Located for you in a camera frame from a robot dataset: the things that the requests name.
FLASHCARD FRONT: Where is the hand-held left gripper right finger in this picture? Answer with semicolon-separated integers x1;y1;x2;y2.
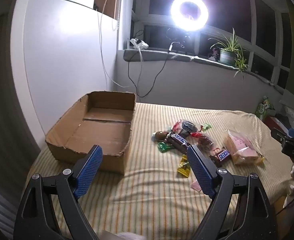
186;145;278;240

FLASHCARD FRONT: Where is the black cable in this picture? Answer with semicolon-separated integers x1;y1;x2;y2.
127;52;170;98

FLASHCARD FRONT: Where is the white window frame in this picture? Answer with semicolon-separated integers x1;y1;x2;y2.
132;0;292;90

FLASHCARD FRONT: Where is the dark green candy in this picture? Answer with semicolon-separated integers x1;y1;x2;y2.
157;141;174;153

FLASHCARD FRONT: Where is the clear bread packet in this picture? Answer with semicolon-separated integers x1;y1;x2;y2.
223;129;265;165

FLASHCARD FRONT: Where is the white bead chain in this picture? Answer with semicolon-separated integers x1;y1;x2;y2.
114;0;119;30

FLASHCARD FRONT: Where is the small purple potted plant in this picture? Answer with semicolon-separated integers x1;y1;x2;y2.
209;47;220;60

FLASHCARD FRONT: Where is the potted spider plant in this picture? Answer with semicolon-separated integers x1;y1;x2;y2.
208;27;250;80

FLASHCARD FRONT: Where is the red-edged chocolate cake packet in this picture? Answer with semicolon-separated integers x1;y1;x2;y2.
171;120;197;138

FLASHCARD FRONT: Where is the striped yellow blanket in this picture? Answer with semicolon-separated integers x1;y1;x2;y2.
27;102;294;240

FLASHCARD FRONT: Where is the white power strip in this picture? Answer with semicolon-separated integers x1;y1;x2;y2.
129;38;149;50

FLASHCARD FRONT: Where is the brown chocolate egg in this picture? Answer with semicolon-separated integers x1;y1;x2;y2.
151;131;168;142

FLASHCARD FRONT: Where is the pink wrapper piece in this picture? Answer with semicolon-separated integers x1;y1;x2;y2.
191;180;202;193

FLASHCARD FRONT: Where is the white wardrobe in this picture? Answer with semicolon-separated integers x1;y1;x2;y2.
11;0;119;143

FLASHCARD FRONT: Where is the large brown chocolate bar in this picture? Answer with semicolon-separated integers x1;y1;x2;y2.
167;132;193;154

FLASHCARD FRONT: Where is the white ring light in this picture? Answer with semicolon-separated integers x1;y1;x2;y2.
171;0;209;30

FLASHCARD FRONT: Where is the green printed packet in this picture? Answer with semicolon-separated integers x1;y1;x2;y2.
255;95;275;120

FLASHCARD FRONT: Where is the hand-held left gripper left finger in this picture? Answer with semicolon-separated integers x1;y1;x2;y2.
13;144;105;240

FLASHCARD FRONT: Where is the brown cardboard box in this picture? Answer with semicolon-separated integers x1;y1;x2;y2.
45;91;137;175

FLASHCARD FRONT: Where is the red-edged walnut snack packet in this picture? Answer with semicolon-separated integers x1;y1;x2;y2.
190;131;220;153

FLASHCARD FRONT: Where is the red box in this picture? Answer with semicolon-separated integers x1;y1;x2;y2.
264;115;287;135

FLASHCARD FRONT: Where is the yellow candy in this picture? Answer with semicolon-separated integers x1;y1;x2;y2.
177;154;193;178

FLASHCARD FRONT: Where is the small brown chocolate bar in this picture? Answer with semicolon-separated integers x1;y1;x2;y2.
209;149;231;165

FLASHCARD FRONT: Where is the long white hanging cable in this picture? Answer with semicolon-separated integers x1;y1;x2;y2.
97;0;130;88

